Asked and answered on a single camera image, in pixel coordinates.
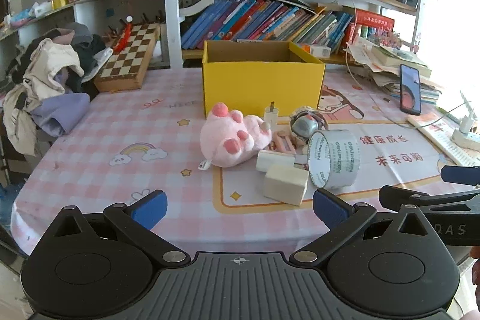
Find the white charger plug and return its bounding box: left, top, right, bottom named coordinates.
left=264, top=102, right=278, bottom=127

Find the orange white carton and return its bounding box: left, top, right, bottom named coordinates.
left=300, top=43, right=331, bottom=58

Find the grey garment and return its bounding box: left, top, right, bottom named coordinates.
left=56, top=22, right=92, bottom=43

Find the person's right hand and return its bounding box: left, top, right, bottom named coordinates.
left=470, top=247, right=480, bottom=320

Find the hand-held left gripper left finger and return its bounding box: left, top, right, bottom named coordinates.
left=49, top=190, right=192, bottom=267

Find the pink plush toy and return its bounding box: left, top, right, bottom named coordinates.
left=199, top=103, right=272, bottom=169

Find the pink white booklet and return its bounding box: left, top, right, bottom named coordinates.
left=407, top=114, right=480, bottom=167

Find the white rectangular block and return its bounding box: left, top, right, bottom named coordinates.
left=262, top=164, right=309, bottom=207

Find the grey tape roll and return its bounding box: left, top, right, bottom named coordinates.
left=307, top=130, right=362, bottom=189

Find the black smartphone on stand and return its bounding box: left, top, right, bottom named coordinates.
left=399, top=64, right=422, bottom=115

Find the red tassel ornament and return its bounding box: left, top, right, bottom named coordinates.
left=112, top=16, right=134, bottom=52

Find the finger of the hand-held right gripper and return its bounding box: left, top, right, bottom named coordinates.
left=441, top=165, right=480, bottom=187
left=379, top=185, right=480, bottom=212

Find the row of leaning colourful books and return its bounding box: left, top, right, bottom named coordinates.
left=181, top=0, right=355, bottom=54

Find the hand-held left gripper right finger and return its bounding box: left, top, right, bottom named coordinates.
left=289, top=188, right=436, bottom=266

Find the pink checked tablecloth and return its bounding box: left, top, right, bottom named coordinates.
left=11, top=67, right=480, bottom=257

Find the stack of papers and books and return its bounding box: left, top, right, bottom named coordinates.
left=343, top=37, right=443, bottom=107

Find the pink hair clip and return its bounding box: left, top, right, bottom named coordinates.
left=272, top=130, right=306, bottom=156

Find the white power strip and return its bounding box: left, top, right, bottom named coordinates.
left=452, top=127, right=480, bottom=152

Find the wooden chess board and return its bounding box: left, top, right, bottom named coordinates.
left=94, top=23, right=160, bottom=93

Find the red book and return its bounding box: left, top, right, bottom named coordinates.
left=354, top=9, right=395, bottom=39

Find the yellow cardboard box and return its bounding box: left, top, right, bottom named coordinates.
left=202, top=40, right=326, bottom=118

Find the lavender garment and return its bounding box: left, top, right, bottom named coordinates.
left=30, top=93, right=91, bottom=137

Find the cream garment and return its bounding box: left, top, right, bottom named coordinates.
left=4, top=39, right=85, bottom=156

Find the small white box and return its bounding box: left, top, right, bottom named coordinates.
left=256, top=150, right=297, bottom=172

